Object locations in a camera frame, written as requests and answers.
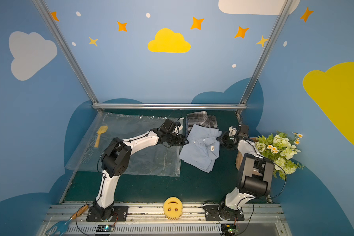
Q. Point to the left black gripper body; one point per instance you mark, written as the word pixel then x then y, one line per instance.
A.
pixel 177 139

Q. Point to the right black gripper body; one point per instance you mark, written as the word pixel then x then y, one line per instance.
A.
pixel 225 140

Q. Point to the clear plastic vacuum bag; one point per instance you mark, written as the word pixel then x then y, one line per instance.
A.
pixel 158 160

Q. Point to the light blue shirt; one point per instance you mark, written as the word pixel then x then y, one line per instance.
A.
pixel 202 149

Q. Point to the grey plaid shirt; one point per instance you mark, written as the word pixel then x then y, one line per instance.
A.
pixel 201 118

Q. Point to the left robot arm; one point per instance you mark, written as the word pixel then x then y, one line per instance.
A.
pixel 115 160

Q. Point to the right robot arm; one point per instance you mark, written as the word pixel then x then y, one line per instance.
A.
pixel 254 176

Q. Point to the flower bouquet in paper pot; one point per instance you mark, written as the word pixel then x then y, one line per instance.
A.
pixel 280 149

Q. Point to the yellow toy shovel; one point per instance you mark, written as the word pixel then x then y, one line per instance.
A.
pixel 100 131

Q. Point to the yellow smiley sponge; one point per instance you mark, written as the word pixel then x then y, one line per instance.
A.
pixel 173 208

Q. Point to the right circuit board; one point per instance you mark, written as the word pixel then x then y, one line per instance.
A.
pixel 228 230

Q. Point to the circuit board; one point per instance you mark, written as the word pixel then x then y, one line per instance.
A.
pixel 228 230
pixel 105 228

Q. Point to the left circuit board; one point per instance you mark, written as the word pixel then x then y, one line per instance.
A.
pixel 105 228

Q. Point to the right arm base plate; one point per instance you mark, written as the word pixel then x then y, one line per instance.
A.
pixel 217 213

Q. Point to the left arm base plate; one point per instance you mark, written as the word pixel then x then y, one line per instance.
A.
pixel 109 214

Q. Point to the blue fork wooden handle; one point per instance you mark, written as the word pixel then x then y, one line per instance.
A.
pixel 61 227

